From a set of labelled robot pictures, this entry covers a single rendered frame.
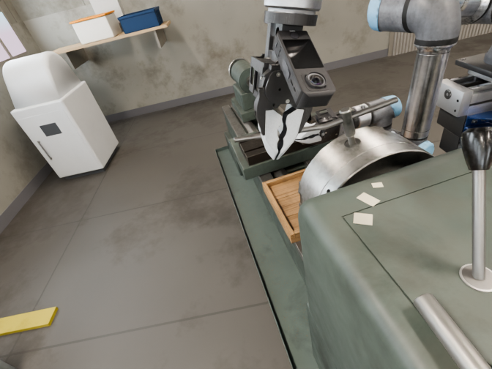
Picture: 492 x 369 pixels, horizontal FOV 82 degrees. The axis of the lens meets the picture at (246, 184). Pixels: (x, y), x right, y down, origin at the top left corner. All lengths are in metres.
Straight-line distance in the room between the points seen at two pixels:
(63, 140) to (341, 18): 4.08
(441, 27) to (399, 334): 0.72
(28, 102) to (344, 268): 3.56
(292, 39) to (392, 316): 0.35
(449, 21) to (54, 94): 3.30
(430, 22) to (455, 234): 0.58
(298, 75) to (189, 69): 4.45
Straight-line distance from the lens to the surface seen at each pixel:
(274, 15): 0.41
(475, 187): 0.39
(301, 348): 1.12
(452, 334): 0.36
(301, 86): 0.35
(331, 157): 0.66
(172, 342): 1.89
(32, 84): 3.67
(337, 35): 5.04
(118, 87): 5.09
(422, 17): 0.91
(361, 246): 0.42
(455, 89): 1.24
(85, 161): 3.75
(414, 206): 0.49
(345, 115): 0.61
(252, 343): 1.74
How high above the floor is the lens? 1.58
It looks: 37 degrees down
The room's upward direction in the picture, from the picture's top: 14 degrees counter-clockwise
